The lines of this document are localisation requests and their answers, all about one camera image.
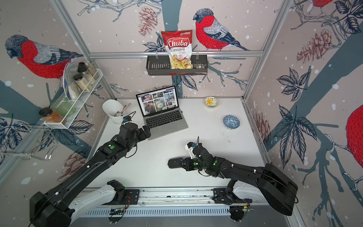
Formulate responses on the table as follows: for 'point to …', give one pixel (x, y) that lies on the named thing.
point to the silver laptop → (160, 109)
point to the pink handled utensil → (118, 113)
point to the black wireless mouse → (175, 162)
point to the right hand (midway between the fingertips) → (180, 163)
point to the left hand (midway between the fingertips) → (146, 126)
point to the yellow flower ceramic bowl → (211, 102)
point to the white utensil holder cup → (114, 109)
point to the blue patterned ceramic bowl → (231, 122)
